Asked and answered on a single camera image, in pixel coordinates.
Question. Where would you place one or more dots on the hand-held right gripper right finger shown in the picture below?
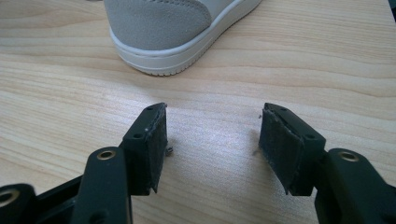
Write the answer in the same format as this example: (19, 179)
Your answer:
(289, 155)

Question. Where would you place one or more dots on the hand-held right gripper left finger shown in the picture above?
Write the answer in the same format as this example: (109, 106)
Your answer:
(141, 155)

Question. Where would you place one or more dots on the grey white sneaker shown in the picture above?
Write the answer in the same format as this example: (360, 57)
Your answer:
(162, 28)

